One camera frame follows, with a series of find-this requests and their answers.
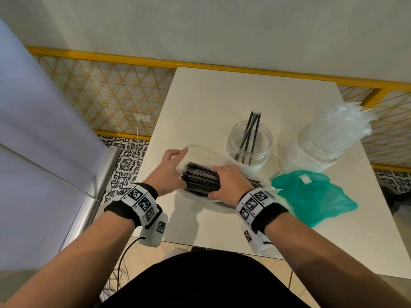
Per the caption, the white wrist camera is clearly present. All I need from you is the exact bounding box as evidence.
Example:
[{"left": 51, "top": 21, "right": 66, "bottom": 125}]
[
  {"left": 138, "top": 212, "right": 169, "bottom": 248},
  {"left": 240, "top": 223, "right": 274, "bottom": 254}
]

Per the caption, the person's left forearm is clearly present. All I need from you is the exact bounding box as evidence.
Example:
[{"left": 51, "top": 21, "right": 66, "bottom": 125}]
[{"left": 0, "top": 210, "right": 136, "bottom": 308}]

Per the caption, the clear plastic bag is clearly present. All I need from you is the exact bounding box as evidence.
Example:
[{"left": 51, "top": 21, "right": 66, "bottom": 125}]
[{"left": 175, "top": 144, "right": 284, "bottom": 210}]

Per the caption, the green plastic bag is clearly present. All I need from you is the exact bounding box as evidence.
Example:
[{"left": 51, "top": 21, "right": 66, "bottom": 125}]
[{"left": 271, "top": 170, "right": 359, "bottom": 229}]

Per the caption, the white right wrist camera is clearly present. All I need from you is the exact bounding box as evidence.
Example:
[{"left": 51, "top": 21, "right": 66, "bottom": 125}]
[{"left": 240, "top": 223, "right": 274, "bottom": 254}]

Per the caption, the black straw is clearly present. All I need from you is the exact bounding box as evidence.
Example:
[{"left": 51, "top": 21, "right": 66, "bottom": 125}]
[
  {"left": 234, "top": 111, "right": 255, "bottom": 161},
  {"left": 249, "top": 113, "right": 262, "bottom": 166},
  {"left": 241, "top": 113, "right": 259, "bottom": 163}
]

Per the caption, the person's right hand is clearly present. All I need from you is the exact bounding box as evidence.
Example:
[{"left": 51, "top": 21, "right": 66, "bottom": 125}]
[{"left": 209, "top": 165, "right": 254, "bottom": 207}]

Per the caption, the right wristband with marker plate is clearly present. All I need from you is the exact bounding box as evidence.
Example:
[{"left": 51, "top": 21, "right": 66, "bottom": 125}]
[{"left": 236, "top": 188, "right": 289, "bottom": 235}]

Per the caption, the clear jar with few straws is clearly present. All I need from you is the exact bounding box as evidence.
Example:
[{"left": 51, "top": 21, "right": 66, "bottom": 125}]
[{"left": 225, "top": 120, "right": 274, "bottom": 173}]

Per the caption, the person's left hand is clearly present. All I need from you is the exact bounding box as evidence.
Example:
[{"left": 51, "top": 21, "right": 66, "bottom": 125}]
[{"left": 143, "top": 147, "right": 189, "bottom": 198}]

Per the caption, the person's black clothing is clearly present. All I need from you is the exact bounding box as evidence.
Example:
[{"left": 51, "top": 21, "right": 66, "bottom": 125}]
[{"left": 99, "top": 249, "right": 311, "bottom": 308}]

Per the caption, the bundle of black straws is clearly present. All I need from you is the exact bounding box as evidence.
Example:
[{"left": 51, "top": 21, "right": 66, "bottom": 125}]
[{"left": 180, "top": 161, "right": 264, "bottom": 198}]

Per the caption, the wristband with marker plate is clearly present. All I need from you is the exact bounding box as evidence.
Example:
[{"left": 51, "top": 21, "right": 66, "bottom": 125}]
[
  {"left": 104, "top": 182, "right": 163, "bottom": 229},
  {"left": 236, "top": 188, "right": 289, "bottom": 235}
]

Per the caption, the black camera cable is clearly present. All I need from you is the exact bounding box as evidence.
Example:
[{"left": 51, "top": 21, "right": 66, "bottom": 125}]
[{"left": 115, "top": 236, "right": 147, "bottom": 291}]

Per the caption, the person's right forearm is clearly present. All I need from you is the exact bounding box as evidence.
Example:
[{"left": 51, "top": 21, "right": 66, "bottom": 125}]
[{"left": 265, "top": 212, "right": 411, "bottom": 308}]

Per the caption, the yellow lattice railing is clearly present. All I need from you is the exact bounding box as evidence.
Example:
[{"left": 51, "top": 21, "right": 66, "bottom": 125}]
[{"left": 25, "top": 45, "right": 411, "bottom": 173}]

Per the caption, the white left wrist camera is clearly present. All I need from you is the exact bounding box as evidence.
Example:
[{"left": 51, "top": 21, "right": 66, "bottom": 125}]
[{"left": 138, "top": 212, "right": 169, "bottom": 248}]

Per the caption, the clear jar with wrapped straws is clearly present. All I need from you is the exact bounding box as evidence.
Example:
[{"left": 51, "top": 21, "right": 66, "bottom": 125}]
[{"left": 278, "top": 124, "right": 345, "bottom": 174}]

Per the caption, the left wristband with marker plate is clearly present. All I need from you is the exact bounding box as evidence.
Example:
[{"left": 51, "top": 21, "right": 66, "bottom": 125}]
[{"left": 104, "top": 182, "right": 163, "bottom": 229}]

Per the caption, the grey cabinet panel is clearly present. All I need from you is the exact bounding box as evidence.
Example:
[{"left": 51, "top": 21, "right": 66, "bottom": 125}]
[{"left": 0, "top": 17, "right": 112, "bottom": 272}]

